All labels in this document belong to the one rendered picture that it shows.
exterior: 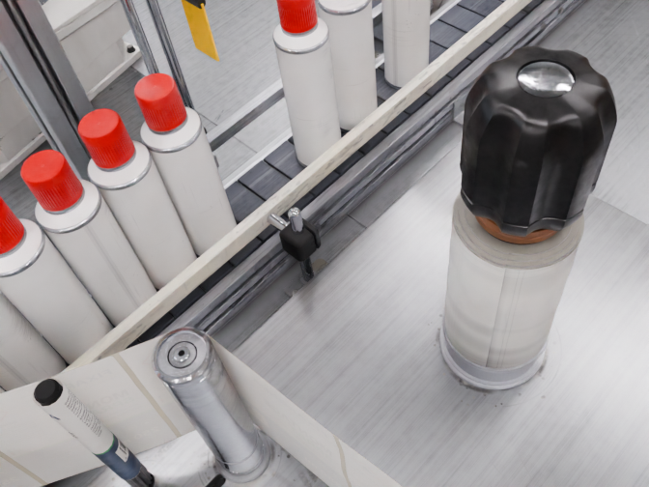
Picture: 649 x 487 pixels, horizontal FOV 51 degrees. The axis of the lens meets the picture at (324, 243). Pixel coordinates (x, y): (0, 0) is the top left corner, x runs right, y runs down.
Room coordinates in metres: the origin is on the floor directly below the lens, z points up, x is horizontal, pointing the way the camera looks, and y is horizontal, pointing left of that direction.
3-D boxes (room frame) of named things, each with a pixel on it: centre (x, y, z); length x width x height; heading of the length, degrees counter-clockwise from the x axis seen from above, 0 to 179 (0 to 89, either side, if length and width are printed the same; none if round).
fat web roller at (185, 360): (0.20, 0.10, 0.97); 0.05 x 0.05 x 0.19
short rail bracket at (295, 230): (0.39, 0.02, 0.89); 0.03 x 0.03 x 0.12; 38
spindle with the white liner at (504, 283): (0.26, -0.13, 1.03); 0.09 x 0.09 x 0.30
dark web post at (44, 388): (0.19, 0.18, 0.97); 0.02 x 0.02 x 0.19
